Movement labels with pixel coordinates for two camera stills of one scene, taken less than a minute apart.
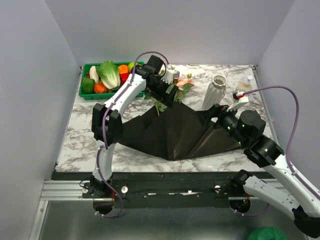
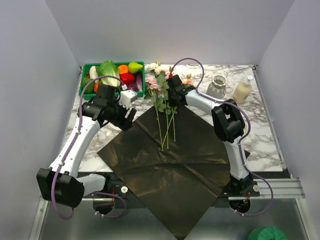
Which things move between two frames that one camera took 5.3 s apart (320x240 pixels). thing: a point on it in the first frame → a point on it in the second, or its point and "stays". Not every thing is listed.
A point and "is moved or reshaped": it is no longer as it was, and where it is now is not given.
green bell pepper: [88, 85] stays
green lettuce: [109, 74] stays
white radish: [94, 75] stays
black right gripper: [205, 116] → [171, 102]
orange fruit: [123, 69] stays
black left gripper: [168, 99] → [123, 123]
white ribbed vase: [215, 92] stays
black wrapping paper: [180, 131] is moved or reshaped
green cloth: [267, 233] stays
